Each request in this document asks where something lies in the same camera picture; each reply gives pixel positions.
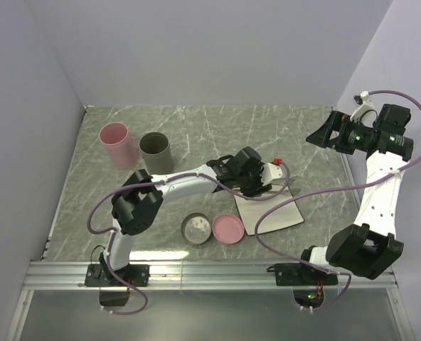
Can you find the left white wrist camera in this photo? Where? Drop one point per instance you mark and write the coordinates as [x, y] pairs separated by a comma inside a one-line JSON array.
[[275, 173]]

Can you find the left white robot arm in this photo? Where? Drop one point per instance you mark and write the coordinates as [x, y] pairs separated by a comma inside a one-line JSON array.
[[134, 210]]

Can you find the pink round lid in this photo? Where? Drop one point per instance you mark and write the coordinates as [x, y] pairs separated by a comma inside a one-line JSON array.
[[228, 229]]

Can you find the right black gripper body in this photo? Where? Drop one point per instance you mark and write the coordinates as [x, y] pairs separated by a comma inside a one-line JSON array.
[[352, 136]]

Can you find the grey cylindrical container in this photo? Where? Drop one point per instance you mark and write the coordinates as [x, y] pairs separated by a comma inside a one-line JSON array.
[[156, 153]]

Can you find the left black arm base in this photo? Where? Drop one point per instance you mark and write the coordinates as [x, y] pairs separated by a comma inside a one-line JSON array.
[[113, 293]]

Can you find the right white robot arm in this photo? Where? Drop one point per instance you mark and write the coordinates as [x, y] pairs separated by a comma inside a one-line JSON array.
[[368, 246]]

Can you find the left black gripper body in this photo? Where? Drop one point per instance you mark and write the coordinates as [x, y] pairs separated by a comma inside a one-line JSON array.
[[251, 184]]

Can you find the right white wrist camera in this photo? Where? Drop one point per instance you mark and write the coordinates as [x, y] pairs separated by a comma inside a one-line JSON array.
[[365, 105]]

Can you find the aluminium rail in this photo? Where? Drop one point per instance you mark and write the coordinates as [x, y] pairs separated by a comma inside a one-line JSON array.
[[163, 275]]

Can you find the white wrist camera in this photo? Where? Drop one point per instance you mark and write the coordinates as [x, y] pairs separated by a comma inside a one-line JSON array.
[[275, 173], [365, 105]]

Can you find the metal tongs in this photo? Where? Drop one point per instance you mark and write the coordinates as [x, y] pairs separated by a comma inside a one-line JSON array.
[[276, 190]]

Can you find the white square plate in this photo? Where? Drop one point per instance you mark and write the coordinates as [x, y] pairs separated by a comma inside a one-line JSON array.
[[287, 216]]

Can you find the grey round lid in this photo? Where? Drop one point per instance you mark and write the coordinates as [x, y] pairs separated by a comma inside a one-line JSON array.
[[196, 228]]

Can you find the pink cylindrical container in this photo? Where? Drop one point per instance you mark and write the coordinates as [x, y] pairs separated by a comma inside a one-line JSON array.
[[119, 144]]

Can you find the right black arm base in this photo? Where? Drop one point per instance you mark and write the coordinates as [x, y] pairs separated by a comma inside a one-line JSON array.
[[307, 283]]

